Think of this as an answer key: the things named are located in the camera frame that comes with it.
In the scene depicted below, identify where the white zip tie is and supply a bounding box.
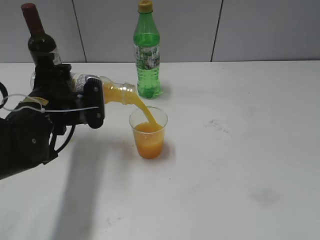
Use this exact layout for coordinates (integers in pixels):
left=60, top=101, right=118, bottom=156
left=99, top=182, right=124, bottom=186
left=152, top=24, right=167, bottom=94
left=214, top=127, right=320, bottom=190
left=0, top=93, right=99, bottom=119

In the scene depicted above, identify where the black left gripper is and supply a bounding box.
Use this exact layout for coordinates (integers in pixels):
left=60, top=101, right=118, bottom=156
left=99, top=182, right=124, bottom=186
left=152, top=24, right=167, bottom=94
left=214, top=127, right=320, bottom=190
left=24, top=55, right=105, bottom=135

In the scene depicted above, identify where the transparent plastic cup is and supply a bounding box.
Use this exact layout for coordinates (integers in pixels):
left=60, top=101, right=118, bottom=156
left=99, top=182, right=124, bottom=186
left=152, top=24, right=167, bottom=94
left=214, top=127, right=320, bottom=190
left=129, top=106, right=168, bottom=159

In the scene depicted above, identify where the dark red wine bottle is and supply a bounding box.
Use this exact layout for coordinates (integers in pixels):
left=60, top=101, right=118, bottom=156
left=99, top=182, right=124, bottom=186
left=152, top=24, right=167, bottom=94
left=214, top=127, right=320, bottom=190
left=21, top=3, right=62, bottom=66

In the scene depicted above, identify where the green soda bottle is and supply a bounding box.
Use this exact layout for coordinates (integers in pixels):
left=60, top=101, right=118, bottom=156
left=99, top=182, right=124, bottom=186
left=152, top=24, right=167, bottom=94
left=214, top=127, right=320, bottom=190
left=133, top=0, right=161, bottom=99

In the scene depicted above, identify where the NFC orange juice bottle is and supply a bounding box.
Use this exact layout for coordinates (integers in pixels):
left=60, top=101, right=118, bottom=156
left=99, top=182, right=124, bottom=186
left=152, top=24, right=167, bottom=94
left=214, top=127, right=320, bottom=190
left=29, top=71, right=138, bottom=106

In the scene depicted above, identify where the black cable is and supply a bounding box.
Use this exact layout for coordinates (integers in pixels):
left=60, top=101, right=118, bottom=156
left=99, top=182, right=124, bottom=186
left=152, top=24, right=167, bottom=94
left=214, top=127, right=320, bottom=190
left=0, top=81, right=77, bottom=154

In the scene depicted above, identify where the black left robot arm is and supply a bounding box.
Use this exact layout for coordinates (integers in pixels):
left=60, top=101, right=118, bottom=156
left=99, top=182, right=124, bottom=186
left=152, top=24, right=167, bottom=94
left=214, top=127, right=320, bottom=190
left=0, top=56, right=105, bottom=179

